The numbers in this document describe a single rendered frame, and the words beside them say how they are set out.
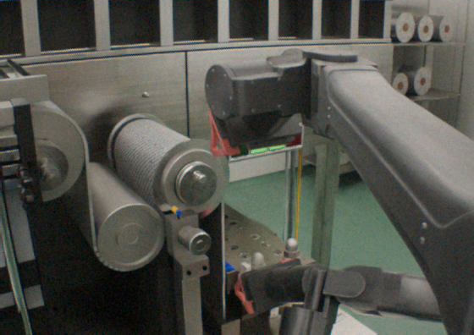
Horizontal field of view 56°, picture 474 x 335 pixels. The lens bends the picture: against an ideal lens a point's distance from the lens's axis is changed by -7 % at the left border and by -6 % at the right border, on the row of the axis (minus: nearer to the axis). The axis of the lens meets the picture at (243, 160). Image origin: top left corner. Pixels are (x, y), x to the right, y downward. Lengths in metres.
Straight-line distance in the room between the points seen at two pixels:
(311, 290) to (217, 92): 0.32
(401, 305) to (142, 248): 0.43
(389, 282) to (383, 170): 0.40
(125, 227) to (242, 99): 0.40
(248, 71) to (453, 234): 0.33
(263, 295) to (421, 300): 0.25
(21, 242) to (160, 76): 0.59
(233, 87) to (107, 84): 0.63
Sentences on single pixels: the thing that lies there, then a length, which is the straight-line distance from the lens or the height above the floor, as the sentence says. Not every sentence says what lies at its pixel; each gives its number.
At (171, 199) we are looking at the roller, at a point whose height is 1.23.
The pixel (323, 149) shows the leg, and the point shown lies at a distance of 1.70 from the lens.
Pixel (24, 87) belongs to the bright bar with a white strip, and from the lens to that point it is 0.66.
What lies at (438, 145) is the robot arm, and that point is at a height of 1.47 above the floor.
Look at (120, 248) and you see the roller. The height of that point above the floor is 1.16.
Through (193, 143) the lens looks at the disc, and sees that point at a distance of 0.79.
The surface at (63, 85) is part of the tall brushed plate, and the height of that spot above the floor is 1.39.
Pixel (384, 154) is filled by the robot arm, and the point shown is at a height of 1.46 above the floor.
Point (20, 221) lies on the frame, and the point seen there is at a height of 1.29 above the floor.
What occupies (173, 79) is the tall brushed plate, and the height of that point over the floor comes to 1.38.
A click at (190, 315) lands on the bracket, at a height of 1.01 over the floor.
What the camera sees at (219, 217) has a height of 1.16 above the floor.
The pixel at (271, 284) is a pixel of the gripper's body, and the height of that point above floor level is 1.13.
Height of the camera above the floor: 1.54
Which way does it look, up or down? 18 degrees down
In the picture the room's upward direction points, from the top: straight up
